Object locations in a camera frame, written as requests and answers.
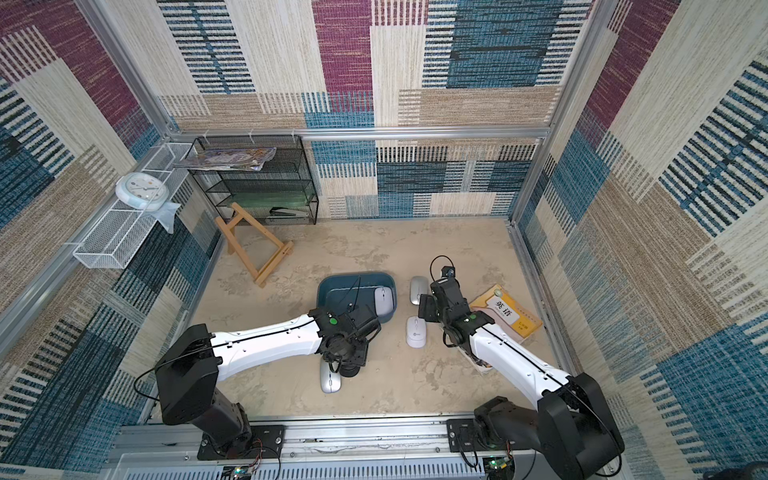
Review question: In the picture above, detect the white wire basket shelf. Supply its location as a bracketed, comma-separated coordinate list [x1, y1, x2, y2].
[73, 142, 191, 269]

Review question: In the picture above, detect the black wire shelf rack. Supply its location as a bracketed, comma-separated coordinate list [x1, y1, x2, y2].
[190, 135, 319, 225]

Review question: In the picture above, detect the yellow textbook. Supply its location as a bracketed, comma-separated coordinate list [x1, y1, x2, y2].
[469, 284, 543, 345]

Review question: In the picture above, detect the white round clock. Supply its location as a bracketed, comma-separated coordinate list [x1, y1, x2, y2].
[115, 172, 170, 212]

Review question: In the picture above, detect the black stapler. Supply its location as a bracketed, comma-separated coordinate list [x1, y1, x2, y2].
[269, 207, 309, 218]

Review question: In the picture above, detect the teal storage box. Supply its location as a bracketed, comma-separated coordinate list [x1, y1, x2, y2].
[316, 271, 397, 324]

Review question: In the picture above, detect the wooden easel stand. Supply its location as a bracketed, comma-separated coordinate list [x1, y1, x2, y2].
[215, 202, 294, 288]

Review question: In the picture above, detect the white mouse with logo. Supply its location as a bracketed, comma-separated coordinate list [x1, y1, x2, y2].
[406, 316, 427, 349]

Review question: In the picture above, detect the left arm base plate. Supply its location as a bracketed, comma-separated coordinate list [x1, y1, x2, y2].
[197, 424, 286, 461]

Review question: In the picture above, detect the green book on rack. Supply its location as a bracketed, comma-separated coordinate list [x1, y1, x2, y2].
[222, 191, 312, 210]

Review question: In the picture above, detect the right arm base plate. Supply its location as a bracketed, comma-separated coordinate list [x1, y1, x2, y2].
[445, 418, 531, 453]

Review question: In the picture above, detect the magazine on rack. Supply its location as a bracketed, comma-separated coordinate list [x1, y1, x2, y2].
[173, 147, 277, 172]

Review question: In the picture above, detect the silver grey mouse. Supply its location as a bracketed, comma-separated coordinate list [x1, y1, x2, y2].
[320, 360, 342, 394]
[409, 276, 430, 306]

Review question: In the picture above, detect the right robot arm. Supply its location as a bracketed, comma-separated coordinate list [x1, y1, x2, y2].
[419, 277, 625, 479]

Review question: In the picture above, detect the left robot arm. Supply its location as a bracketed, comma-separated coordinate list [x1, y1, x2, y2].
[154, 305, 381, 458]

